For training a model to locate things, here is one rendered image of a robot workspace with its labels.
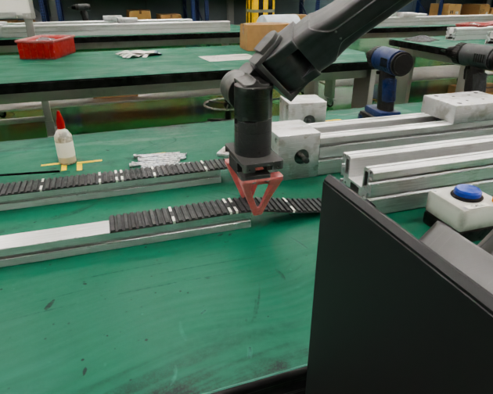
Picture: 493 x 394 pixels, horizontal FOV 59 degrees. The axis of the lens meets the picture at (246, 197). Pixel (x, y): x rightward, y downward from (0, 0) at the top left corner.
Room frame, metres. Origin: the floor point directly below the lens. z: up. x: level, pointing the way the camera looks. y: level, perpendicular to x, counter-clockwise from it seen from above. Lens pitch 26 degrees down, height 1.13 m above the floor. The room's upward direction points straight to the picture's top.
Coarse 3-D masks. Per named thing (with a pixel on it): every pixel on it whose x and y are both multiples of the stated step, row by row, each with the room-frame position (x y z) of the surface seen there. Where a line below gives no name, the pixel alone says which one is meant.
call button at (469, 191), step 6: (456, 186) 0.62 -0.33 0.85; (462, 186) 0.62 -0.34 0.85; (468, 186) 0.62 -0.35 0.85; (474, 186) 0.62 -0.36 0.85; (456, 192) 0.61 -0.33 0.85; (462, 192) 0.60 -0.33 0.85; (468, 192) 0.60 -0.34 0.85; (474, 192) 0.60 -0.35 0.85; (480, 192) 0.60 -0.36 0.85; (468, 198) 0.59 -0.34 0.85; (474, 198) 0.59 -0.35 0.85
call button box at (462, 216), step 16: (432, 192) 0.63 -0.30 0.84; (448, 192) 0.62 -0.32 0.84; (432, 208) 0.62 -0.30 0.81; (448, 208) 0.59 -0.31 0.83; (464, 208) 0.57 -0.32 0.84; (480, 208) 0.57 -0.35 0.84; (432, 224) 0.61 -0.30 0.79; (448, 224) 0.58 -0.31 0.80; (464, 224) 0.56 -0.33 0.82; (480, 224) 0.57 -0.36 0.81
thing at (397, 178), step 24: (432, 144) 0.79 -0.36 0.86; (456, 144) 0.79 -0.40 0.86; (480, 144) 0.81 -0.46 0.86; (360, 168) 0.73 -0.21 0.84; (384, 168) 0.66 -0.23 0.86; (408, 168) 0.67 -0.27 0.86; (432, 168) 0.69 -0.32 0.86; (456, 168) 0.72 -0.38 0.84; (480, 168) 0.72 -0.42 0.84; (360, 192) 0.68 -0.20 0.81; (384, 192) 0.66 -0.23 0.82; (408, 192) 0.69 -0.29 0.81
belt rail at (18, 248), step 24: (240, 216) 0.61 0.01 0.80; (0, 240) 0.53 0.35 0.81; (24, 240) 0.53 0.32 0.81; (48, 240) 0.53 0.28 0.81; (72, 240) 0.53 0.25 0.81; (96, 240) 0.54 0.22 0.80; (120, 240) 0.56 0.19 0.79; (144, 240) 0.56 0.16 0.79; (168, 240) 0.58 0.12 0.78; (0, 264) 0.50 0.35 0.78
